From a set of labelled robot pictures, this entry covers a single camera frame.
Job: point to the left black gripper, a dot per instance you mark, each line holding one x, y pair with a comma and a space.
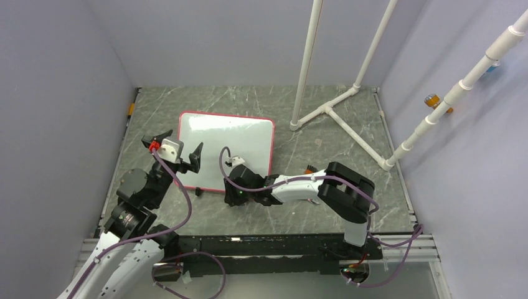
194, 157

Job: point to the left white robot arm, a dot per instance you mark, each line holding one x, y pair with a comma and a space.
130, 243

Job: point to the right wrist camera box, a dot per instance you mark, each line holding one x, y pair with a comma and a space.
234, 161

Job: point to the blue wall knob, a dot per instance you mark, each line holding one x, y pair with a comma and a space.
494, 66

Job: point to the orange wall knob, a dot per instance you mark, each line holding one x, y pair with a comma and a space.
432, 101

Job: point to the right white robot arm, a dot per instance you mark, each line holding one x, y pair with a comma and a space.
348, 193

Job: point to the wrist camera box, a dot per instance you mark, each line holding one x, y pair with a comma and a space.
234, 161
170, 150

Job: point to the white pvc pipe frame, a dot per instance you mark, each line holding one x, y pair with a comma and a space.
438, 27

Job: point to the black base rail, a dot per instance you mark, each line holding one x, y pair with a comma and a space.
265, 254

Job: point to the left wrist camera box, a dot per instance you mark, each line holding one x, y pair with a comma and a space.
170, 150

